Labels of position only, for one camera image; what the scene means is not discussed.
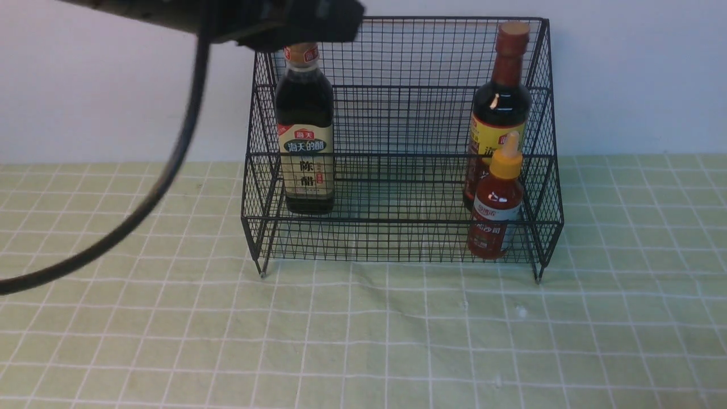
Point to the black wire mesh shelf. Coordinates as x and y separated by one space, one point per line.
402 101

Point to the small red sauce bottle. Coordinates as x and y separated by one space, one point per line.
497 202

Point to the green checkered tablecloth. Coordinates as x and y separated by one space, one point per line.
630 312

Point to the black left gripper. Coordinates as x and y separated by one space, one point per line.
262 26

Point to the soy sauce bottle red cap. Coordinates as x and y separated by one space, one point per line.
500 106

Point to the dark vinegar bottle gold cap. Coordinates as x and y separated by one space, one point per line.
304 111

